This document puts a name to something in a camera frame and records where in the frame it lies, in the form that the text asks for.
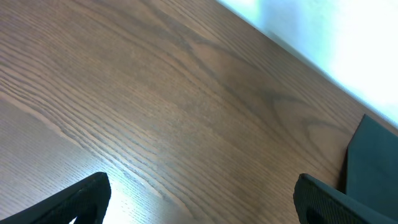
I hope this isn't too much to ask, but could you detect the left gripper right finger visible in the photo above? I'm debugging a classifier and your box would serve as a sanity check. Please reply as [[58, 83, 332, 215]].
[[293, 173, 396, 224]]

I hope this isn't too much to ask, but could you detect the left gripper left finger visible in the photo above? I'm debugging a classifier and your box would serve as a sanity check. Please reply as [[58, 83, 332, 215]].
[[1, 172, 111, 224]]

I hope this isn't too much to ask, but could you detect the dark green gift box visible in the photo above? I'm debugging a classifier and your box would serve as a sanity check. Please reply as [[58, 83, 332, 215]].
[[345, 115, 397, 221]]

